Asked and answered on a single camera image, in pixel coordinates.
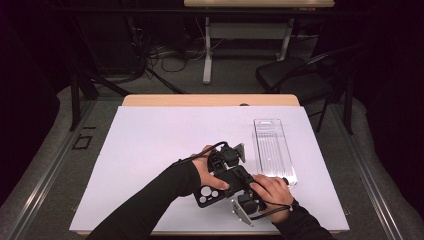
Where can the wooden table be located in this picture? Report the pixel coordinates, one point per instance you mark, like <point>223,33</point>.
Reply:
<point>200,100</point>

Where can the black metal stand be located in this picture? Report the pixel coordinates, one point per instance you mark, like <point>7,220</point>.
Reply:
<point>75,100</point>

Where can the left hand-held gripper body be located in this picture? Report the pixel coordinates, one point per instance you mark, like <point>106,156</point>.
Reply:
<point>226,156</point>

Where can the person's left hand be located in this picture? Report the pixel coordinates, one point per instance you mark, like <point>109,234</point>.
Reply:
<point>203,173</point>

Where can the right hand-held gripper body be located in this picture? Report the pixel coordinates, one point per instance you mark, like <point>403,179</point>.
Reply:
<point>248,205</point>

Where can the black horizontal bar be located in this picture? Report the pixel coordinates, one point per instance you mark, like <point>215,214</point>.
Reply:
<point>166,11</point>

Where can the black folding chair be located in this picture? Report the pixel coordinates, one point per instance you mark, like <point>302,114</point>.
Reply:
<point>293,76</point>

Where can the black metal post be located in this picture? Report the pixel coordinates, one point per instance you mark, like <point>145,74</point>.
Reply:
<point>348,106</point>

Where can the person's right hand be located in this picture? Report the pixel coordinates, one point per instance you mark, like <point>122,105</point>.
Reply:
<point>275,196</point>

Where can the white table sheet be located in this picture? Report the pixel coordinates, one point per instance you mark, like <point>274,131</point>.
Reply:
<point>150,133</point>

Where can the clear plastic box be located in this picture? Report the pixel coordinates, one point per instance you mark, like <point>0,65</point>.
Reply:
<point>273,150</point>

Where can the white-legged desk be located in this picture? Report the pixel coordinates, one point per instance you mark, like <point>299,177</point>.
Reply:
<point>207,50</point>

